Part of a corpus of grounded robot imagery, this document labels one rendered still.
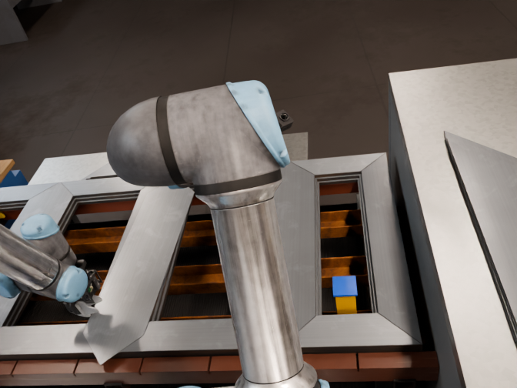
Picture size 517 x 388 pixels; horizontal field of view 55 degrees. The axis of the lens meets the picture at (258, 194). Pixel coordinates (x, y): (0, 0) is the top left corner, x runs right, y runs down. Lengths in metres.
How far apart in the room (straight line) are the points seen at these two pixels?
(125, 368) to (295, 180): 0.79
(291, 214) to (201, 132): 0.98
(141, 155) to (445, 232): 0.78
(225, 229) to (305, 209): 0.94
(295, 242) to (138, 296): 0.47
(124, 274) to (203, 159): 0.98
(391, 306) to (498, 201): 0.35
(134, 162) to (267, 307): 0.25
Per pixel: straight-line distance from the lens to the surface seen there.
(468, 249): 1.16
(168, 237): 1.58
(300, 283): 1.35
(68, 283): 1.10
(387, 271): 1.36
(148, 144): 0.60
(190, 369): 1.30
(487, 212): 1.21
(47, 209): 1.94
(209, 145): 0.59
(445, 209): 1.24
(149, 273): 1.50
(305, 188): 1.62
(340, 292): 1.27
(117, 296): 1.49
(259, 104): 0.59
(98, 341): 1.42
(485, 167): 1.34
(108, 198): 1.88
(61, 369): 1.45
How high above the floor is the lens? 1.90
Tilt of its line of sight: 40 degrees down
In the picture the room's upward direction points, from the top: 13 degrees counter-clockwise
